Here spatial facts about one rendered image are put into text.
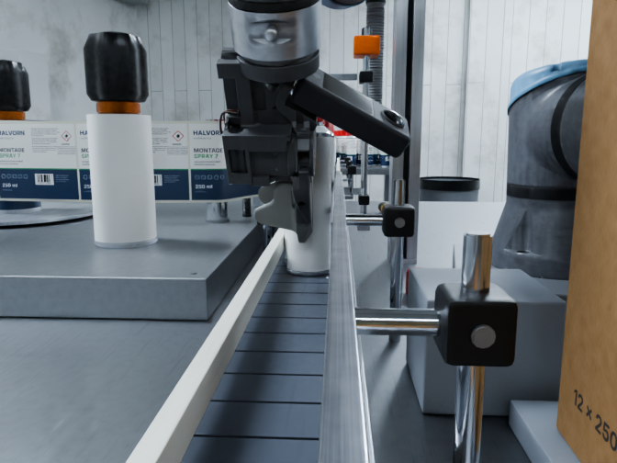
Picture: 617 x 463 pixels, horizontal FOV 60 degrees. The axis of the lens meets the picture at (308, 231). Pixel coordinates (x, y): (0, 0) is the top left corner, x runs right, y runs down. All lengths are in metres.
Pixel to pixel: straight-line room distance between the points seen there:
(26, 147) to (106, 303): 0.53
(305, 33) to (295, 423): 0.29
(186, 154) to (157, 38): 5.26
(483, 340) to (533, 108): 0.45
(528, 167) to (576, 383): 0.35
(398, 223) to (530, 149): 0.20
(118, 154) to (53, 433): 0.45
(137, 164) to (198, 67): 5.21
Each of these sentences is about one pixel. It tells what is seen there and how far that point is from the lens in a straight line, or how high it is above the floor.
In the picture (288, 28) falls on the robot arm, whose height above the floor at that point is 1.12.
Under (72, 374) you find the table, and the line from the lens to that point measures 0.53.
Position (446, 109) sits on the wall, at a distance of 5.39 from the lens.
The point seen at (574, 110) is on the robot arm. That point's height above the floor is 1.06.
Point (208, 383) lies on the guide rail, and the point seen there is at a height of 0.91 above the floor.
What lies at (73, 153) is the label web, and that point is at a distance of 1.08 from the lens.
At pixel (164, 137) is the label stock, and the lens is 1.02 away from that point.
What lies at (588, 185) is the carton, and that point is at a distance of 0.34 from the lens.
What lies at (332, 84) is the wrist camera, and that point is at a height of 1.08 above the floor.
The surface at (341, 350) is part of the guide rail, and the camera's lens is 0.19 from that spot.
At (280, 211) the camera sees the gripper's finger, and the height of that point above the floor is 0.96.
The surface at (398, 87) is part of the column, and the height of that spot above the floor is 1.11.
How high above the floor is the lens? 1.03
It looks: 10 degrees down
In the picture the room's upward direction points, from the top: straight up
